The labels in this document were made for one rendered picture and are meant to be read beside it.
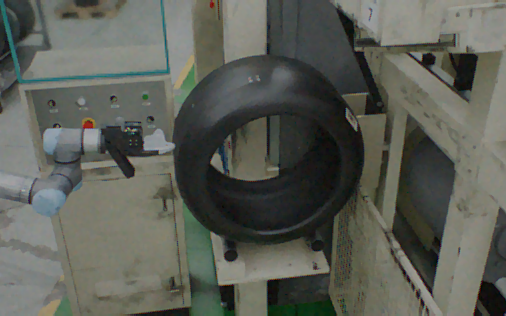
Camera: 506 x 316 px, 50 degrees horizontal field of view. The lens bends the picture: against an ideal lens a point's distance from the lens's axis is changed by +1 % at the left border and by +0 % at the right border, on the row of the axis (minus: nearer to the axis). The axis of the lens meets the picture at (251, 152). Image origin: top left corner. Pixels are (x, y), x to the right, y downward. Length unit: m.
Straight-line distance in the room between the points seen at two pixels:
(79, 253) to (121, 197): 0.34
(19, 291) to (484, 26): 2.64
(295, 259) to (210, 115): 0.63
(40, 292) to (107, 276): 0.62
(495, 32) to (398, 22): 0.19
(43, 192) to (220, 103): 0.52
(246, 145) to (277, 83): 0.50
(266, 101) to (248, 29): 0.38
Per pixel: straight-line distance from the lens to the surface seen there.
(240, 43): 1.80
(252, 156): 1.98
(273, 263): 1.86
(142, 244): 2.50
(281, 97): 1.48
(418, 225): 2.64
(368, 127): 1.96
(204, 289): 2.96
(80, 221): 2.43
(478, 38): 1.20
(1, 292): 3.24
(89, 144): 1.61
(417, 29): 1.25
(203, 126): 1.50
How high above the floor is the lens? 2.02
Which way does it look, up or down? 29 degrees down
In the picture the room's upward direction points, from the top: 1 degrees counter-clockwise
